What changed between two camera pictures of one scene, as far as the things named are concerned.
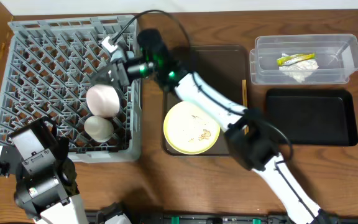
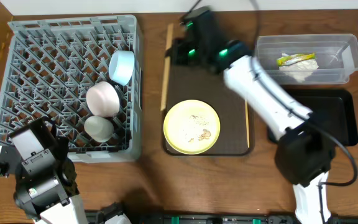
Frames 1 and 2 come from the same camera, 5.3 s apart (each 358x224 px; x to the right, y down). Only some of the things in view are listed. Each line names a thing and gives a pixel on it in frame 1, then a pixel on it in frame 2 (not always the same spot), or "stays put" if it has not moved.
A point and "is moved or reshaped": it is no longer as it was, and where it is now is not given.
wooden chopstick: [244, 93] is moved or reshaped
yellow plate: [188, 130] stays put
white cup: [99, 129] stays put
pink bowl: [103, 99] stays put
